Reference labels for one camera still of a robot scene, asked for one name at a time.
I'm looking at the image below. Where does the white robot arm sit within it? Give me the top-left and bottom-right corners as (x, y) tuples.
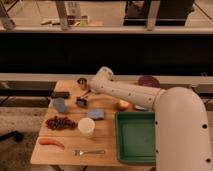
(90, 67), (213, 171)

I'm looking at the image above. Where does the black rectangular block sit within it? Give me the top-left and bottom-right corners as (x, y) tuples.
(51, 92), (70, 99)

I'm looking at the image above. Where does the white paper cup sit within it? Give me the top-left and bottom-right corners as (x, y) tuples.
(78, 118), (95, 136)

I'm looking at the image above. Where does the orange carrot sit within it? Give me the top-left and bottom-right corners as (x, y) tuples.
(38, 138), (65, 150)

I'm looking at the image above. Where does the yellow red apple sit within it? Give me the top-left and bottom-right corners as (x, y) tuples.
(117, 100), (130, 111)

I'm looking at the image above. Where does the silver fork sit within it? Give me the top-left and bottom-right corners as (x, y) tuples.
(74, 150), (105, 156)

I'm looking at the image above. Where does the green square tray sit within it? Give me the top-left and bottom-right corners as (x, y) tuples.
(115, 112), (156, 165)

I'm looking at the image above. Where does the grey flat object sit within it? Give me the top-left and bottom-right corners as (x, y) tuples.
(134, 105), (148, 111)

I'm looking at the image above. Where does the small metal cup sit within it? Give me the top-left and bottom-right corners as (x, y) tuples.
(77, 77), (87, 90)

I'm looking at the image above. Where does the black object on floor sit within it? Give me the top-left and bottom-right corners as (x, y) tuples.
(0, 131), (24, 142)

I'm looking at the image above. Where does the bunch of dark grapes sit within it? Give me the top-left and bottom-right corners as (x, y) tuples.
(46, 116), (77, 130)

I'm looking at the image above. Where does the purple round plate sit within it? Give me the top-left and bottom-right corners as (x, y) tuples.
(138, 75), (160, 88)

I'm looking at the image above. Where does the dark scrubbing brush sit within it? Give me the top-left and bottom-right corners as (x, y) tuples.
(76, 90), (91, 107)

